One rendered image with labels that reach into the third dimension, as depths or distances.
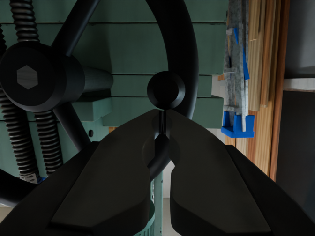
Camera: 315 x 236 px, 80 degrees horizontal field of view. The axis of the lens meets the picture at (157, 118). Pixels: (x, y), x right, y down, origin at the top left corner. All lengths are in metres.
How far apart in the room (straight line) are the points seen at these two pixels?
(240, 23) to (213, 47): 0.89
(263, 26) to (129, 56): 1.50
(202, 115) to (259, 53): 1.41
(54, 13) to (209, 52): 0.28
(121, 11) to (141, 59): 0.09
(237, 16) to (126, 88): 0.99
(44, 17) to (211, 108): 0.34
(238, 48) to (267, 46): 0.52
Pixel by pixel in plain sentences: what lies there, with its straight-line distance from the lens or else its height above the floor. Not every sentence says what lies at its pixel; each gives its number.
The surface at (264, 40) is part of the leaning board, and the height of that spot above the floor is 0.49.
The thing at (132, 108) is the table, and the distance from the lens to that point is 0.36.
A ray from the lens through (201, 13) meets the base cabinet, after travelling 0.38.
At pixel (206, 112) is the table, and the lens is 0.37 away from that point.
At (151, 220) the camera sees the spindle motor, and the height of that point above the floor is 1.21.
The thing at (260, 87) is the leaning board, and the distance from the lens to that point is 1.76.
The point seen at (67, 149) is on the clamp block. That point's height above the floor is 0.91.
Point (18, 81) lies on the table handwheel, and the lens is 0.20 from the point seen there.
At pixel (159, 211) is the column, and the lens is 0.88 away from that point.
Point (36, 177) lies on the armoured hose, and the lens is 0.35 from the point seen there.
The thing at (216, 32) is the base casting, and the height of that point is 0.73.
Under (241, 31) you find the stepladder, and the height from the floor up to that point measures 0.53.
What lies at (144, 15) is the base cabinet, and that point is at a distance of 0.38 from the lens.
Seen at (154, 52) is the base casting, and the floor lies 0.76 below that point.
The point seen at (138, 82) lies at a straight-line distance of 0.36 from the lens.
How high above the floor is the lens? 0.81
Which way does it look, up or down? 11 degrees up
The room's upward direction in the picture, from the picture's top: 180 degrees counter-clockwise
